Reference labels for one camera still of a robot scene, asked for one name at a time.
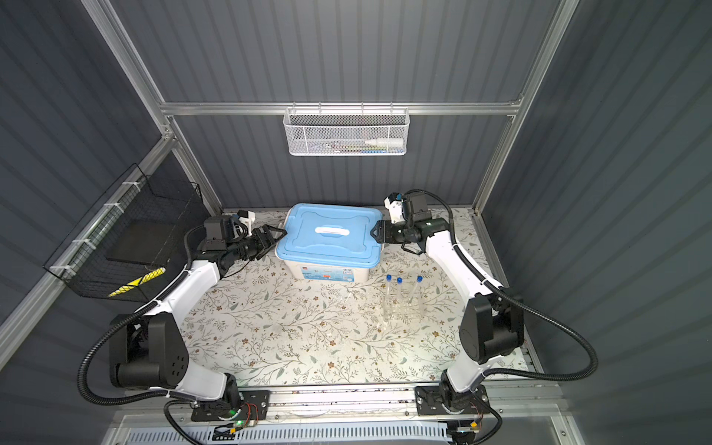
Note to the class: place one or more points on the white bottle in basket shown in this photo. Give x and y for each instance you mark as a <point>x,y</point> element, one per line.
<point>386,143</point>

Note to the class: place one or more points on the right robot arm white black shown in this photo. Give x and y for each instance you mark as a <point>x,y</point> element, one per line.
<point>492,326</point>

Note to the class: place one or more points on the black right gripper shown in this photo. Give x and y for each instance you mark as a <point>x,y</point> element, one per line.
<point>387,229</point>

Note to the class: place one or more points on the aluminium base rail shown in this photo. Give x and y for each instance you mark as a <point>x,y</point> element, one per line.
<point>502,412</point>

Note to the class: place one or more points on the clear plastic tube rack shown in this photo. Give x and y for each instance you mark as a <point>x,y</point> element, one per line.
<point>408,314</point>

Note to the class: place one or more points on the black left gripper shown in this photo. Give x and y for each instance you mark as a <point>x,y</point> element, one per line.
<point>270,228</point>

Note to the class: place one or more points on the blue plastic box lid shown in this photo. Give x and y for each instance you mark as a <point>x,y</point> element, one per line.
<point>331,235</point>

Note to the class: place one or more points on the black wire wall basket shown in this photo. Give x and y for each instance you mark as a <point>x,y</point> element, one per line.
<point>140,229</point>

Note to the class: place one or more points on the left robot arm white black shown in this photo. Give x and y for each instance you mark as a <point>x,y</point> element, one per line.
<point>147,351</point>

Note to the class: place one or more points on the white plastic storage box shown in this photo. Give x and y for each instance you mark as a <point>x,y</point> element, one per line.
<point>310,271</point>

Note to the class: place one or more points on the yellow black striped tape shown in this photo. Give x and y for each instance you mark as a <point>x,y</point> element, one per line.
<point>138,282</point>

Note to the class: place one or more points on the white wire mesh basket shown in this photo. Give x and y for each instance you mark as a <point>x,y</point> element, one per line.
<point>344,135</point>

